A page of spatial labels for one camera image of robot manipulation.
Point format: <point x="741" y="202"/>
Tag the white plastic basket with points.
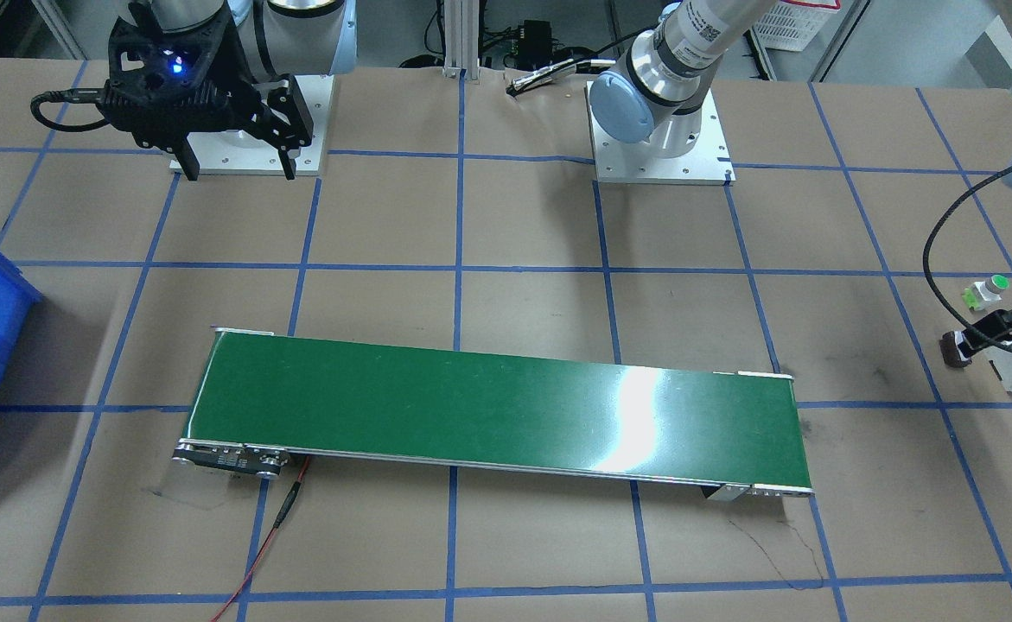
<point x="790" y="26"/>

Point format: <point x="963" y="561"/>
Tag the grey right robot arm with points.
<point x="296" y="37"/>

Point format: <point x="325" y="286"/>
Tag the aluminium frame post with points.
<point x="462" y="26"/>

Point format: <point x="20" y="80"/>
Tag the green push button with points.
<point x="980" y="295"/>

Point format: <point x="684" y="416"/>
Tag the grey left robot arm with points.
<point x="665" y="71"/>

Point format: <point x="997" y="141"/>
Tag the dark brown cylindrical capacitor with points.
<point x="949" y="349"/>

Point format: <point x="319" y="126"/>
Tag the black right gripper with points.
<point x="283" y="111"/>

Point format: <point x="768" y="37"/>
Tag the green conveyor belt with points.
<point x="263" y="397"/>

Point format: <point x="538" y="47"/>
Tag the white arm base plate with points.
<point x="234" y="152"/>
<point x="683" y="150"/>

